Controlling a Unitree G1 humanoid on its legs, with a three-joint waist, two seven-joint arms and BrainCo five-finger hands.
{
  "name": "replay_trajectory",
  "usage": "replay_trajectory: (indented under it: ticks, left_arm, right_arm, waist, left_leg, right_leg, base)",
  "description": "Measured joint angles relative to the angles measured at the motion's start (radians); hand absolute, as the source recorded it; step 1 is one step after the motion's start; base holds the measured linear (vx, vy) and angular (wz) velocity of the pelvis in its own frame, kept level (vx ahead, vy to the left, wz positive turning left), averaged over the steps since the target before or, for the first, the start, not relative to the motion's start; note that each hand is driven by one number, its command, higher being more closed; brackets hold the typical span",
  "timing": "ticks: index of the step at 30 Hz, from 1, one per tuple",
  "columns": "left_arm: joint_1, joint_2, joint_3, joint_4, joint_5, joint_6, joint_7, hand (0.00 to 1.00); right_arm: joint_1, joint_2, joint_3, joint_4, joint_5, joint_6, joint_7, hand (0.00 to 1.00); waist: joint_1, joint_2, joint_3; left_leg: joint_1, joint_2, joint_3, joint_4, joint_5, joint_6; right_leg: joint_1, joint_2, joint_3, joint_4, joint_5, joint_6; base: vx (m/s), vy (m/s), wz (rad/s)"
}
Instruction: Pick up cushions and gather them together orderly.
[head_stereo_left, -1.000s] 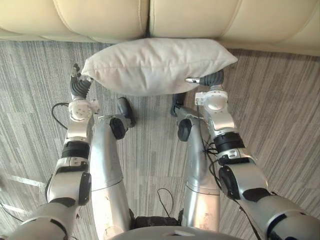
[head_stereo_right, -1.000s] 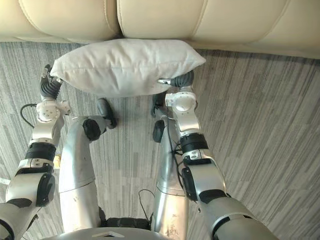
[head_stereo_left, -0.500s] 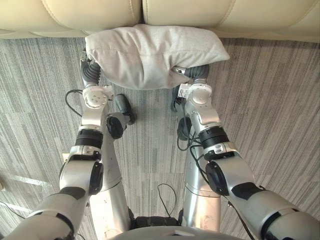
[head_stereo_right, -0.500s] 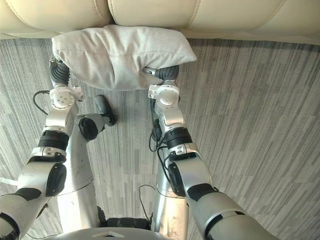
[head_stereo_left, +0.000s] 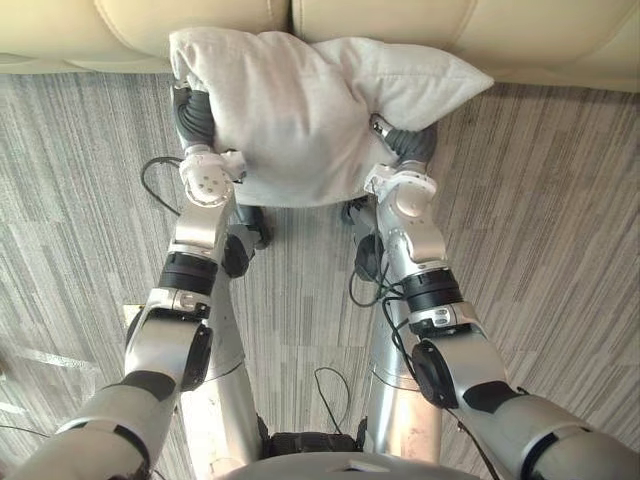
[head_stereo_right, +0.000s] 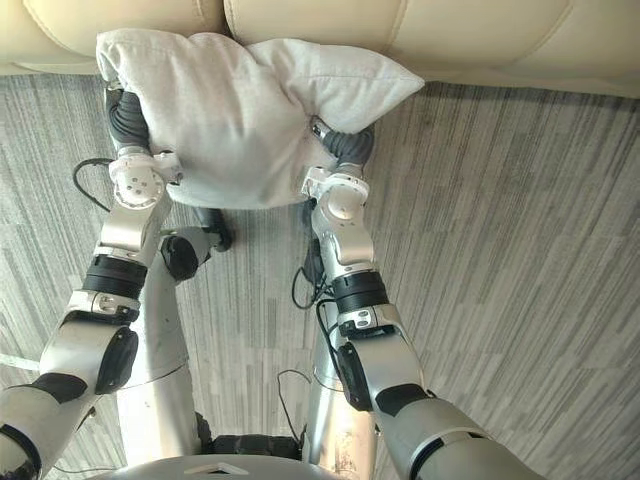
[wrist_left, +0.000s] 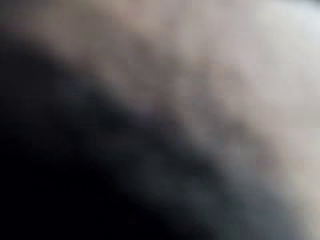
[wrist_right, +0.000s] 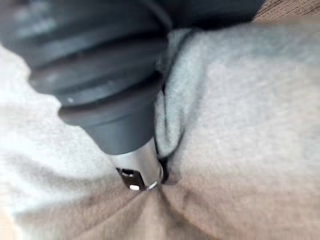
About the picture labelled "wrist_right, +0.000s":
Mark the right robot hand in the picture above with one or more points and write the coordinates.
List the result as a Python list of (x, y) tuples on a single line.
[(100, 62)]

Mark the light beige fabric cushion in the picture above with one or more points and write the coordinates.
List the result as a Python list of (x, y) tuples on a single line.
[(237, 125)]

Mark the brown fabric sofa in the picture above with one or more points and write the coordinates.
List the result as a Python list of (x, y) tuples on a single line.
[(290, 10)]

